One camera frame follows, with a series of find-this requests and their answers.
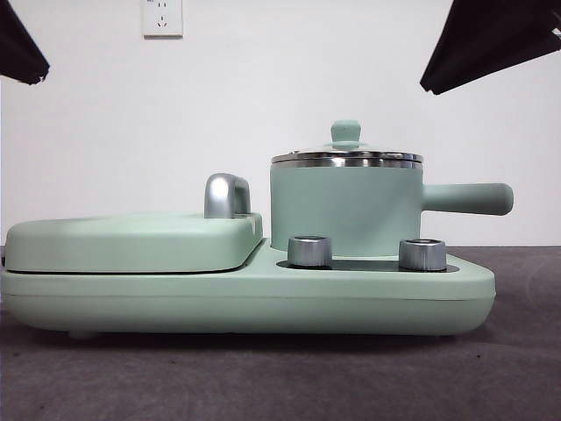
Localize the glass lid with green knob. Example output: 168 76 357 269
269 120 425 170

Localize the silver control knob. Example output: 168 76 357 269
287 235 333 268
398 238 448 271

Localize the mint green breakfast machine base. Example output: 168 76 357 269
0 239 497 341

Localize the white wall socket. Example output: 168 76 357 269
142 0 184 39

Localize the mint green pot with handle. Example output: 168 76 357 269
269 153 515 260

